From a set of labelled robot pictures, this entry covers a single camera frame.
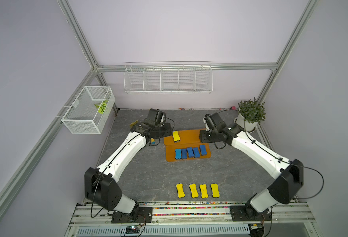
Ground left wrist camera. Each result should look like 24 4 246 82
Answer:
145 109 166 125

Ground white wire wall shelf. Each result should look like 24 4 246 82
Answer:
124 62 213 94

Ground white mesh basket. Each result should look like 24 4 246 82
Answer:
61 86 115 134

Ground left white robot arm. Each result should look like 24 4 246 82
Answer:
85 122 173 214

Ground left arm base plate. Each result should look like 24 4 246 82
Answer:
111 207 153 224

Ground aluminium mounting rail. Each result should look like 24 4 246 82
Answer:
69 201 316 226

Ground potted green plant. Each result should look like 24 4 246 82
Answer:
234 98 266 132

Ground white vent grille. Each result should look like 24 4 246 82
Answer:
74 224 251 237

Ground orange wooden two-tier shelf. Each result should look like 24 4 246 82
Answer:
164 129 211 162

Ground yellow eraser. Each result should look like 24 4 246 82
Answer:
189 183 199 198
173 131 180 142
199 184 208 198
176 183 185 198
210 183 220 198

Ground blue eraser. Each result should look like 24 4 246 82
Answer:
193 147 201 158
181 148 187 160
175 149 182 160
186 147 194 158
199 145 207 156

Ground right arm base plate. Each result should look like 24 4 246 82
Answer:
229 205 272 223

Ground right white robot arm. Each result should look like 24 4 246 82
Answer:
199 120 303 216

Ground green object in basket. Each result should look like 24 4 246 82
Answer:
94 99 108 114

